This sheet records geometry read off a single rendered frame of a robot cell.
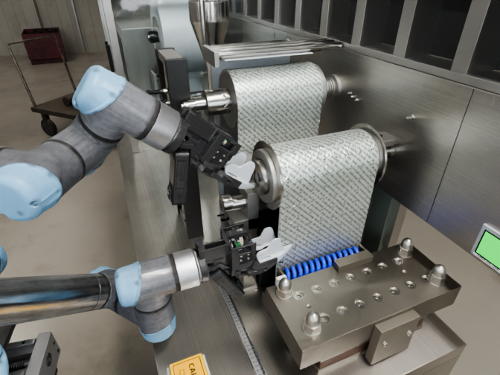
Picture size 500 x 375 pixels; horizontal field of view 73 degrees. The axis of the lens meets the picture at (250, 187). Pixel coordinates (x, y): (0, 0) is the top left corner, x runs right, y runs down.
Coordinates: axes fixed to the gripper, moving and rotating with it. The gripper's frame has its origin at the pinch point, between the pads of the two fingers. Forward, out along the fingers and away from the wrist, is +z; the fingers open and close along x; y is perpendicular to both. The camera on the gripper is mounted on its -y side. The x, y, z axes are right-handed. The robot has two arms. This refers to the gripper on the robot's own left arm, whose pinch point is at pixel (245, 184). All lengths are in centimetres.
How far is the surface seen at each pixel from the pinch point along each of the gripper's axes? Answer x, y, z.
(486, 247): -30.0, 19.0, 30.7
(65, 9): 892, -71, -35
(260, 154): -0.2, 7.3, -1.8
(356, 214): -7.4, 8.1, 25.4
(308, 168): -6.4, 10.8, 5.3
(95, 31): 883, -75, 35
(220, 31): 65, 27, 0
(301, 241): -7.3, -3.6, 16.7
